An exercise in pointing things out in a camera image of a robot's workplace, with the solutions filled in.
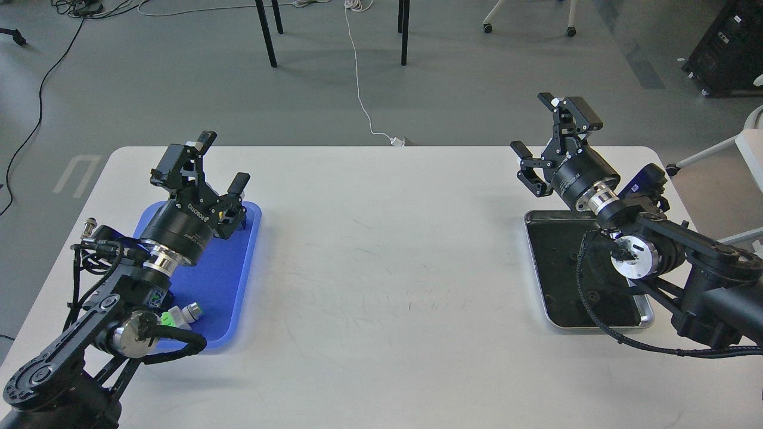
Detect black green contact block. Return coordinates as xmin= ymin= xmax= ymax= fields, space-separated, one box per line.
xmin=146 ymin=288 xmax=175 ymax=312

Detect white chair base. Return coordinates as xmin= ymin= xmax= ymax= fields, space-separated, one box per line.
xmin=482 ymin=1 xmax=581 ymax=39

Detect blue plastic tray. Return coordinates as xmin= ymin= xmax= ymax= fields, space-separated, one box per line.
xmin=170 ymin=201 xmax=262 ymax=354

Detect black floor cable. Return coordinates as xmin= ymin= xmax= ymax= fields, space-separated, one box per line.
xmin=0 ymin=0 xmax=138 ymax=216

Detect black equipment case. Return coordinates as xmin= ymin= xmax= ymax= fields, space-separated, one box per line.
xmin=681 ymin=1 xmax=762 ymax=98

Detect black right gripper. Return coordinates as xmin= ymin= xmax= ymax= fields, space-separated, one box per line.
xmin=510 ymin=92 xmax=621 ymax=212

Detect black table legs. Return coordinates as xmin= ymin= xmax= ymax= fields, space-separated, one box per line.
xmin=255 ymin=0 xmax=411 ymax=68

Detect white green push button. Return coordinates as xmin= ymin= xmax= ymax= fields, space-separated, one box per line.
xmin=160 ymin=302 xmax=204 ymax=331

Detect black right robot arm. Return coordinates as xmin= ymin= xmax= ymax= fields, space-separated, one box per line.
xmin=510 ymin=92 xmax=762 ymax=359

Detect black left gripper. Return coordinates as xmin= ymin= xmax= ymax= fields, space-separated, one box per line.
xmin=141 ymin=132 xmax=250 ymax=266

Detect white floor cable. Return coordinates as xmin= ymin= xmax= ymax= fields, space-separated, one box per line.
xmin=292 ymin=0 xmax=405 ymax=146

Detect silver metal tray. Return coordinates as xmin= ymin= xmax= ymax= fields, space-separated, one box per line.
xmin=524 ymin=210 xmax=655 ymax=331

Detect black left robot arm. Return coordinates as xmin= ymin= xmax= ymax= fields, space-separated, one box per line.
xmin=2 ymin=130 xmax=250 ymax=428

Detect white chair at right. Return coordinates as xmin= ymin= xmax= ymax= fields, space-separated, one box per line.
xmin=665 ymin=107 xmax=761 ymax=255

